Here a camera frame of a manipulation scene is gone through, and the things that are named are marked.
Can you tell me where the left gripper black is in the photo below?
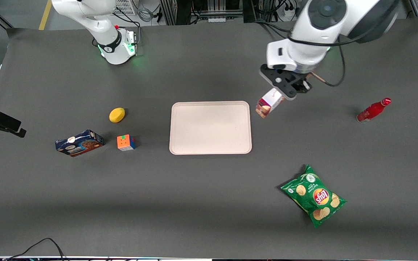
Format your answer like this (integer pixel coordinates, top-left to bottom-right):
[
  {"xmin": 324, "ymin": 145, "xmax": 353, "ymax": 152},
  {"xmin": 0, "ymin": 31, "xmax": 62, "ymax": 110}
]
[{"xmin": 259, "ymin": 64, "xmax": 312, "ymax": 101}]

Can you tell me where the red cookie box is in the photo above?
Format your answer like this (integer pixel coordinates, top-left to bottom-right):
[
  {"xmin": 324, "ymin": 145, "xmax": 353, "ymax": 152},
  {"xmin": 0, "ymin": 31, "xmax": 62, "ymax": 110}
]
[{"xmin": 255, "ymin": 88, "xmax": 285, "ymax": 119}]

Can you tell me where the blue cookie box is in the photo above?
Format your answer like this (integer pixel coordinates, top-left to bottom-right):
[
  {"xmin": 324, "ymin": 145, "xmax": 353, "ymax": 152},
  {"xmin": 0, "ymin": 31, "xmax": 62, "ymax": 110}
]
[{"xmin": 55, "ymin": 129, "xmax": 105, "ymax": 157}]

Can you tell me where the white rectangular tray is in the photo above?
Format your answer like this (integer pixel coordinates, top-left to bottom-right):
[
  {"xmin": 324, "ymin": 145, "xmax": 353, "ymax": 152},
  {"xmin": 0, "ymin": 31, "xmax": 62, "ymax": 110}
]
[{"xmin": 169, "ymin": 101, "xmax": 252, "ymax": 155}]

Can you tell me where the white socket strip with plugs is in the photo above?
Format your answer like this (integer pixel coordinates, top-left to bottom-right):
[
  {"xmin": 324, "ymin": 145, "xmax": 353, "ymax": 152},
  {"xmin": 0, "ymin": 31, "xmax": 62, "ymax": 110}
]
[{"xmin": 283, "ymin": 3, "xmax": 302, "ymax": 17}]

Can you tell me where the red drink bottle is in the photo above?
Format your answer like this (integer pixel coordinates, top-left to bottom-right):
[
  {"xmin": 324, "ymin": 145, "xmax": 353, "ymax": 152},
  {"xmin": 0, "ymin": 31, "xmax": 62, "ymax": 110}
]
[{"xmin": 356, "ymin": 97, "xmax": 392, "ymax": 124}]

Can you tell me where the yellow lemon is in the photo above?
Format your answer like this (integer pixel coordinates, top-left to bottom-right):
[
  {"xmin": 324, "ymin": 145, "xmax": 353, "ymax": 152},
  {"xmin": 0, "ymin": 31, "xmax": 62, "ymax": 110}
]
[{"xmin": 109, "ymin": 107, "xmax": 126, "ymax": 123}]

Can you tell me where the green chips bag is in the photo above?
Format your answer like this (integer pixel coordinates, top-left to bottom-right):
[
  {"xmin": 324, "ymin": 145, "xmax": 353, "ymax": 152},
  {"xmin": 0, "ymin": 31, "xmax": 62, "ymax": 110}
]
[{"xmin": 280, "ymin": 164, "xmax": 347, "ymax": 228}]

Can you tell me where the yellow floor tape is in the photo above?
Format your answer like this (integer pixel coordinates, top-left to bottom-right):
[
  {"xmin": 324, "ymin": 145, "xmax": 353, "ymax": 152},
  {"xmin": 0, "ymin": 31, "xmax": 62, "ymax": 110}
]
[{"xmin": 38, "ymin": 0, "xmax": 52, "ymax": 30}]

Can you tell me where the multicoloured puzzle cube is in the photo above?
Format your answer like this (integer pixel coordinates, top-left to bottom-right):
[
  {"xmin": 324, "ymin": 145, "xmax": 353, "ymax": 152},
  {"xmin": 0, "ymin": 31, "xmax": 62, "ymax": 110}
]
[{"xmin": 116, "ymin": 134, "xmax": 136, "ymax": 152}]

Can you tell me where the black metal equipment rack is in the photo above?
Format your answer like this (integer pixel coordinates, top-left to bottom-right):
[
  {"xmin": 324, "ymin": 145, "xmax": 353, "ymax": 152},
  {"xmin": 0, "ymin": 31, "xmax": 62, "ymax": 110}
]
[{"xmin": 159, "ymin": 0, "xmax": 244, "ymax": 26}]

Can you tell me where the white perforated panel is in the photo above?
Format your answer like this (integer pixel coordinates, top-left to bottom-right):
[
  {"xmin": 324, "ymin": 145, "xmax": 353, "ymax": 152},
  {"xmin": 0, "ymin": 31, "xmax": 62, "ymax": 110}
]
[{"xmin": 113, "ymin": 0, "xmax": 138, "ymax": 16}]

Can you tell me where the long looping black cable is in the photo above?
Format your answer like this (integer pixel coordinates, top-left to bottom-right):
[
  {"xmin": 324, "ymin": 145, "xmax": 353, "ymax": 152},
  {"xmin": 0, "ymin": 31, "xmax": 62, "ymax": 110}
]
[{"xmin": 3, "ymin": 237, "xmax": 68, "ymax": 261}]

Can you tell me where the grey coiled cable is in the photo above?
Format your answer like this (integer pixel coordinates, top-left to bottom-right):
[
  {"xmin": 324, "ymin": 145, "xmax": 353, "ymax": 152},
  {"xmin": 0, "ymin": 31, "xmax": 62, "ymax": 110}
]
[{"xmin": 136, "ymin": 0, "xmax": 155, "ymax": 23}]

